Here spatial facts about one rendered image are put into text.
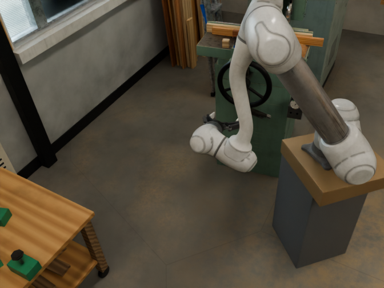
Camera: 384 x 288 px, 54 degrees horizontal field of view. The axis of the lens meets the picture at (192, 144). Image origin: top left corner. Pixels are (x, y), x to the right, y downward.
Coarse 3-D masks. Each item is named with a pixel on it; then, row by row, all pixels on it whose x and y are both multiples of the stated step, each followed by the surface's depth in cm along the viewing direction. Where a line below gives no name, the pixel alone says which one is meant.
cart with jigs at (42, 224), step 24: (0, 168) 200; (0, 192) 187; (24, 192) 186; (48, 192) 185; (0, 216) 169; (24, 216) 174; (48, 216) 174; (72, 216) 173; (0, 240) 165; (24, 240) 164; (48, 240) 164; (72, 240) 205; (96, 240) 186; (0, 264) 154; (24, 264) 150; (48, 264) 157; (72, 264) 194; (96, 264) 195
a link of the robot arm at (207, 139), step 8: (200, 128) 160; (208, 128) 160; (216, 128) 166; (192, 136) 157; (200, 136) 154; (208, 136) 156; (216, 136) 158; (224, 136) 160; (192, 144) 156; (200, 144) 154; (208, 144) 155; (216, 144) 157; (200, 152) 156; (208, 152) 159; (216, 152) 158
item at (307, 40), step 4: (212, 28) 218; (216, 28) 217; (220, 28) 216; (224, 28) 216; (228, 28) 216; (212, 32) 219; (216, 32) 218; (220, 32) 218; (224, 32) 217; (228, 32) 216; (232, 32) 215; (232, 36) 216; (296, 36) 204; (300, 36) 203; (304, 36) 203; (300, 40) 203; (304, 40) 203; (308, 40) 202; (312, 40) 201; (316, 40) 200; (320, 40) 199; (304, 44) 204; (308, 44) 203; (312, 44) 202; (316, 44) 202; (320, 44) 201
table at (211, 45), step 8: (208, 32) 222; (208, 40) 215; (216, 40) 214; (232, 40) 213; (200, 48) 211; (208, 48) 209; (216, 48) 207; (224, 48) 207; (208, 56) 213; (216, 56) 211; (224, 56) 209; (256, 72) 197
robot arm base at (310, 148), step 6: (306, 144) 175; (312, 144) 172; (306, 150) 173; (312, 150) 171; (318, 150) 166; (312, 156) 170; (318, 156) 167; (324, 156) 165; (318, 162) 167; (324, 162) 165; (324, 168) 164; (330, 168) 163
